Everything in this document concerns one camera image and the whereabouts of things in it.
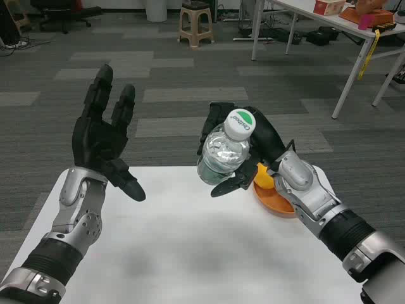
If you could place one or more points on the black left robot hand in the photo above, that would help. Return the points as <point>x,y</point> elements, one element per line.
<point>95,139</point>

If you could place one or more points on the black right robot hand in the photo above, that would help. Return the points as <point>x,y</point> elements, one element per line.
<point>265,136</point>

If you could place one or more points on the clear plastic water bottle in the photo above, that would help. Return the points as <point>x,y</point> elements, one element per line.
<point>221,152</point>

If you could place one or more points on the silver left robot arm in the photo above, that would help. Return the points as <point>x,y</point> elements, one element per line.
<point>72,221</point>

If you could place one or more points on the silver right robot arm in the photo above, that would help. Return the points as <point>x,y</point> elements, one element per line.
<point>319,196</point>

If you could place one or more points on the yellow orange fruit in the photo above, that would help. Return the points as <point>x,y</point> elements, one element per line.
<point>264,179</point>

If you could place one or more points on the orange round plate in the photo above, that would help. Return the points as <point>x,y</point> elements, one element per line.
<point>275,202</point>

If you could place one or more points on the white desk foot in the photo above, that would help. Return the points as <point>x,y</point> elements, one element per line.
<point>253,39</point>

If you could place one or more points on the black floor power adapters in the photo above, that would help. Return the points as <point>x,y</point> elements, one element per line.
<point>284,35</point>

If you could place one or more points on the black box on floor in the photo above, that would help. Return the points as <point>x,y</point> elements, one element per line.
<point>321,36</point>

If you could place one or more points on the white power strip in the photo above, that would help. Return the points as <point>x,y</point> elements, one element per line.
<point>14,45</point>

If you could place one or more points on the black office chair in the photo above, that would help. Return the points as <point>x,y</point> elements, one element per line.
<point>68,14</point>

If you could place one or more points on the beige plastic stool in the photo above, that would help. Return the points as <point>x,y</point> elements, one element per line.
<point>195,22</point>

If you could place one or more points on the yellow measuring tape strip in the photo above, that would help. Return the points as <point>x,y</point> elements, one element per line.
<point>371,50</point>

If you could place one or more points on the white background table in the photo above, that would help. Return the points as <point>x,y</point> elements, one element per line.
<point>351,28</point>

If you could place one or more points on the orange tissue box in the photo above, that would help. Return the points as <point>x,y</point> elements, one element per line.
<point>329,7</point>

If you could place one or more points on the white waste bin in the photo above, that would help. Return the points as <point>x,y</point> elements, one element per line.
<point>159,8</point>

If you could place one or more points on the orange tray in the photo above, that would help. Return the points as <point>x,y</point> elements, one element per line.
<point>351,15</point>

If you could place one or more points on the pink cup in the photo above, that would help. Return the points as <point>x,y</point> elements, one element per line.
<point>366,22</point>

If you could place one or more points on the black yellow hand tool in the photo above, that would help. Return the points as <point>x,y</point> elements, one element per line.
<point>384,27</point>

